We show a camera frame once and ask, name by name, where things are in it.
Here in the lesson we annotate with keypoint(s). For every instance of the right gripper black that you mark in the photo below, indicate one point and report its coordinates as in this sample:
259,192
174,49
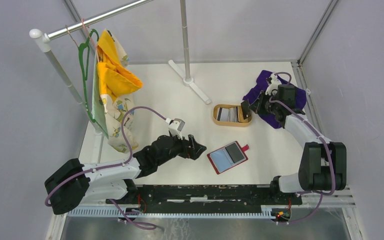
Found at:
257,105

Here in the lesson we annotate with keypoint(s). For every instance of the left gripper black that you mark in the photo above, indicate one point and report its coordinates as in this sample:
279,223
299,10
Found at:
186,151

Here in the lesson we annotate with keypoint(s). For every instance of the black credit card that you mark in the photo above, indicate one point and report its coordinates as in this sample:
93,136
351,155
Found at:
246,112

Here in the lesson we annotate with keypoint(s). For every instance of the oval wooden tray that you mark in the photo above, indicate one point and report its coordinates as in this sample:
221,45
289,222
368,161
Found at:
241,122

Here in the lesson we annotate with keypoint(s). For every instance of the red card holder wallet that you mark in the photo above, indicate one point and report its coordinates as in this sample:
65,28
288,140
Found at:
220,160

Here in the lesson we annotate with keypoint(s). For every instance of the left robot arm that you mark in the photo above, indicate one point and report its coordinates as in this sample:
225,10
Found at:
75,183

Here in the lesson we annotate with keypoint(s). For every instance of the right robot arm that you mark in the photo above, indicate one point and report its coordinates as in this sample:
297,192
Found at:
323,164

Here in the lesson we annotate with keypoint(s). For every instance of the silver credit card in tray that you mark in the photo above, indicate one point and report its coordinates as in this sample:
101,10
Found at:
228,114

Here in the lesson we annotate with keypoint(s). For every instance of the purple cloth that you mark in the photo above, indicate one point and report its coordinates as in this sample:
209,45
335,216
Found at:
262,85

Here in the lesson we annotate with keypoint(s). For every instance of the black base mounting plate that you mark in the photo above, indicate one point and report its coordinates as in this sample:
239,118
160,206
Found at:
207,199

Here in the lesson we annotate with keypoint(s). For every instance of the yellow dinosaur print garment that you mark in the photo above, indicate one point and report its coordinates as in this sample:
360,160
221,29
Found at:
112,96

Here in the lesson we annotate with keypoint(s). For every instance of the green clothes hanger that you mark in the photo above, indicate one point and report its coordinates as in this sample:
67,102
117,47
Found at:
84,57

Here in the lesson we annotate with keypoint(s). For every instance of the metal clothes rack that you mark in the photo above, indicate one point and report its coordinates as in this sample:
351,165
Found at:
43,42

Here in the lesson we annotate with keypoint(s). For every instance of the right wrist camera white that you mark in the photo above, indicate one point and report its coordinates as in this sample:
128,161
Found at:
273,83

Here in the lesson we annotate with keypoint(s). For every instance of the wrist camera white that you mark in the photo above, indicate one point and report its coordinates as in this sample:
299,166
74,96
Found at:
175,127
273,83

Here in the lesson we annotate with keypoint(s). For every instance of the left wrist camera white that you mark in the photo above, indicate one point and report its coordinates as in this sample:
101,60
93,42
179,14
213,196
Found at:
175,127

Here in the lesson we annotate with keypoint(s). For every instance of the white cable duct strip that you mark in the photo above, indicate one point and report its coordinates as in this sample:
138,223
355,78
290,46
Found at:
112,211

